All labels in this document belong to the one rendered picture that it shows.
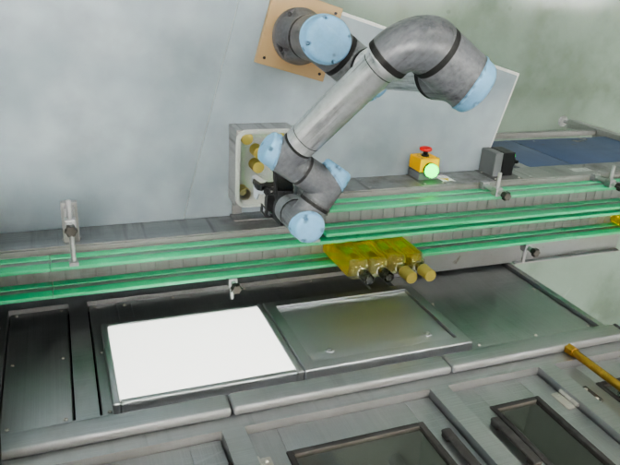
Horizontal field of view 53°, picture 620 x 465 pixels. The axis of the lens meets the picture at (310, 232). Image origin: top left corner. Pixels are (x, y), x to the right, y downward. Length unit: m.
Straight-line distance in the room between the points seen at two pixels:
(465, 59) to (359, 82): 0.21
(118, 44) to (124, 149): 0.27
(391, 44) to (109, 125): 0.83
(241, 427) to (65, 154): 0.85
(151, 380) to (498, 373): 0.84
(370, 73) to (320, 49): 0.34
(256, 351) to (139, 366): 0.27
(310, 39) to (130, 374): 0.89
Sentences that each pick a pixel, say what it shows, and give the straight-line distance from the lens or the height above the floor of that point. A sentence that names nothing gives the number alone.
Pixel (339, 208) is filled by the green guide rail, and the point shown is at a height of 0.96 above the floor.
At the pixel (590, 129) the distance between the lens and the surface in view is 3.26.
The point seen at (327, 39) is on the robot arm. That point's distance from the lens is 1.59.
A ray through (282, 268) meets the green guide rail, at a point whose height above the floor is 0.96.
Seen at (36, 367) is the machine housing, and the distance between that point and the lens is 1.64.
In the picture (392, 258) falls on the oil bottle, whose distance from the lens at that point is 1.75.
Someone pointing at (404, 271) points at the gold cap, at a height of 1.14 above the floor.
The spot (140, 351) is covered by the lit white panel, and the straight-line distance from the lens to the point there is 1.58.
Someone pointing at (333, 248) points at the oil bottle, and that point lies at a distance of 1.80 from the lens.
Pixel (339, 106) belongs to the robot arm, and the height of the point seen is 1.29.
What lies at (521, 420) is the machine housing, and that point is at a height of 1.57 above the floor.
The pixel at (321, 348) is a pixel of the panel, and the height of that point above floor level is 1.23.
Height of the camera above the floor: 2.45
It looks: 59 degrees down
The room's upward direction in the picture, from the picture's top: 136 degrees clockwise
